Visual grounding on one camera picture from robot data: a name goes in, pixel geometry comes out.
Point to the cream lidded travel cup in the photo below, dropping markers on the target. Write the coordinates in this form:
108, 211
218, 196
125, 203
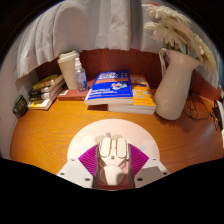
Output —
67, 71

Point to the white daisy flower bunch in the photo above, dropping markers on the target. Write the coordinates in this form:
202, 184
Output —
176, 30

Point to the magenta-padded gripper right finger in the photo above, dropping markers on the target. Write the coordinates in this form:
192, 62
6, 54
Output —
150, 170

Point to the yellow cover book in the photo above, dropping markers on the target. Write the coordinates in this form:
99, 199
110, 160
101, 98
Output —
46, 81

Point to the red-brown hardcover book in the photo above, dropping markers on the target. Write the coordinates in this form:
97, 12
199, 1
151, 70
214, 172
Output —
71, 95

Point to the clear spray bottle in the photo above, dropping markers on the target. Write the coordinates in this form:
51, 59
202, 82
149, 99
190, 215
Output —
80, 78

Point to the white device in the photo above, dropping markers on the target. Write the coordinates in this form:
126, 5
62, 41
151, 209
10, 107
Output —
220, 116

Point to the white pleated curtain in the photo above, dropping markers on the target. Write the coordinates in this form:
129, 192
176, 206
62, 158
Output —
100, 23

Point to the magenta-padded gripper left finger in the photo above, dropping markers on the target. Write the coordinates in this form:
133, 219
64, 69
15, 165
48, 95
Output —
78, 171

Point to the yellow and white book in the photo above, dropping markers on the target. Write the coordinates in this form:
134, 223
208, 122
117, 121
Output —
41, 103

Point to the white computer mouse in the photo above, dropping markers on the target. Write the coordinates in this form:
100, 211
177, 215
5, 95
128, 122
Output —
113, 163

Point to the dark mug with green inside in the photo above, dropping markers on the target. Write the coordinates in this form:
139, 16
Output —
20, 106

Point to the orange book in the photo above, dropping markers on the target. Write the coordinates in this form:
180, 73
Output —
143, 96

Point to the white ceramic jug vase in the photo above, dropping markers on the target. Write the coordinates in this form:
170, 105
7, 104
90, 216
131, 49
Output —
175, 90

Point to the black spine book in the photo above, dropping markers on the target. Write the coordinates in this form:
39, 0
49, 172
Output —
41, 95

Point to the round pink cartoon mouse pad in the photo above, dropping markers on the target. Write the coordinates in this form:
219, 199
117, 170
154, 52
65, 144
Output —
113, 128

